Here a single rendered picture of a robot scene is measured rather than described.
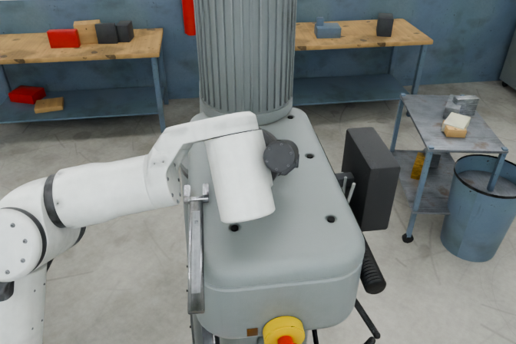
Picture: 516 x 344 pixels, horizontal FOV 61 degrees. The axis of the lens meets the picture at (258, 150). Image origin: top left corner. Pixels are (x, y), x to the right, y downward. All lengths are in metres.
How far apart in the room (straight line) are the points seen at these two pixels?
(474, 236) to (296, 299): 2.74
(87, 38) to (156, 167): 4.19
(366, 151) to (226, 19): 0.53
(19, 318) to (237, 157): 0.31
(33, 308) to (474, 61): 5.93
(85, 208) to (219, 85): 0.43
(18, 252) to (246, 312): 0.31
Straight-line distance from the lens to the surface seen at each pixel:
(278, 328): 0.66
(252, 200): 0.48
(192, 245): 0.62
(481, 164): 3.49
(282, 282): 0.62
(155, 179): 0.49
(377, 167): 1.09
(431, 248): 3.49
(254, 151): 0.49
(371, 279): 0.72
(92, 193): 0.52
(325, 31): 4.56
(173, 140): 0.49
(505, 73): 6.27
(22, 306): 0.59
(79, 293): 3.21
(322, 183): 0.74
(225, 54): 0.83
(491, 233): 3.32
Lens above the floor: 2.33
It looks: 33 degrees down
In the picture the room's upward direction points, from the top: straight up
